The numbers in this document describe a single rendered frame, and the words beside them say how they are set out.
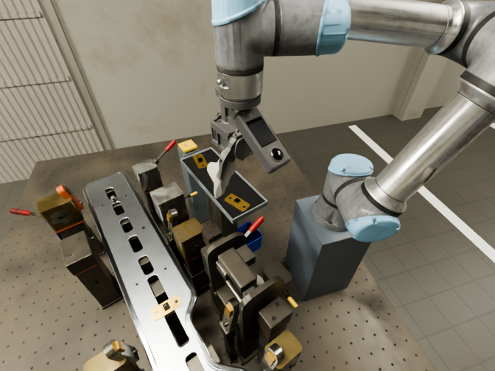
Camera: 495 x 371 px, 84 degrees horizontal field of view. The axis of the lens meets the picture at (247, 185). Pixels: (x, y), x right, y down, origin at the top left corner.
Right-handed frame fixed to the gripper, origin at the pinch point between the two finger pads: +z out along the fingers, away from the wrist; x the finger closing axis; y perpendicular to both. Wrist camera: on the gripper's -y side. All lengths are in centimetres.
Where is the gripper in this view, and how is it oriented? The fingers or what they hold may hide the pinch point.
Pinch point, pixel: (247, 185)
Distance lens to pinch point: 59.0
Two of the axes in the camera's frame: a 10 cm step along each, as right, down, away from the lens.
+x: -7.8, 4.2, -4.5
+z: 0.0, 7.3, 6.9
